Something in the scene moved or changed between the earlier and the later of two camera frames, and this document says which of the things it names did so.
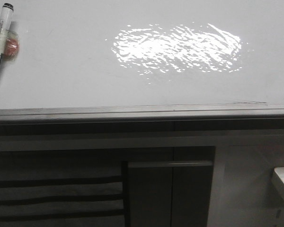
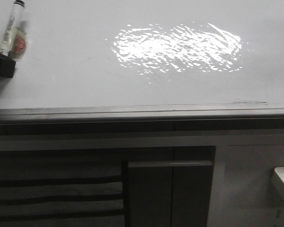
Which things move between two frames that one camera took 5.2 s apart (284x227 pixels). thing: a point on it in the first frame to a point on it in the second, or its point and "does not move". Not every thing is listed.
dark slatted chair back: x=59 y=194 does not move
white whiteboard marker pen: x=2 y=32 to x=11 y=31
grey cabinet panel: x=169 y=193 does not move
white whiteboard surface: x=78 y=54 does not move
